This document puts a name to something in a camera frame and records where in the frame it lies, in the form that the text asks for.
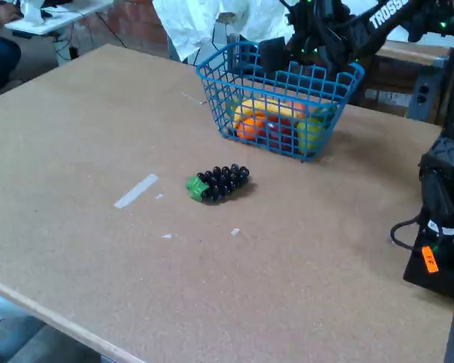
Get yellow toy banana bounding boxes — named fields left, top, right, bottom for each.
left=232, top=97, right=307, bottom=132

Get light green toy fruit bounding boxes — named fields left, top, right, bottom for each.
left=297, top=116, right=327, bottom=154

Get orange toy fruit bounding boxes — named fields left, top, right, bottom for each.
left=235, top=116, right=268, bottom=143

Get red toy pomegranate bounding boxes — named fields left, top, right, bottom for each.
left=264, top=113, right=296, bottom=152

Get white crumpled sheet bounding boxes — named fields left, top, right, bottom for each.
left=152, top=0, right=300, bottom=62

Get thin white sliver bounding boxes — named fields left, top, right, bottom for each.
left=181, top=92, right=208, bottom=105

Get black toy grapes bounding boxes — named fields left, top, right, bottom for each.
left=185, top=163, right=250, bottom=204

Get long white tape strip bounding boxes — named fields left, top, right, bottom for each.
left=113, top=173, right=160, bottom=209

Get white table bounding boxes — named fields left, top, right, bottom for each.
left=3, top=0, right=114, bottom=37

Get small white desk item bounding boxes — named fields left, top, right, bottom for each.
left=20, top=0, right=46, bottom=26

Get person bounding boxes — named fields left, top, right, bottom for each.
left=0, top=2, right=23, bottom=100

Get wooden workbench with metal frame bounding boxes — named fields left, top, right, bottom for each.
left=347, top=37, right=454, bottom=126

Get blue wire basket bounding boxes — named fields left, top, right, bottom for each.
left=195, top=40, right=365, bottom=163

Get black base cable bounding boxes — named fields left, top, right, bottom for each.
left=390, top=215, right=427, bottom=251

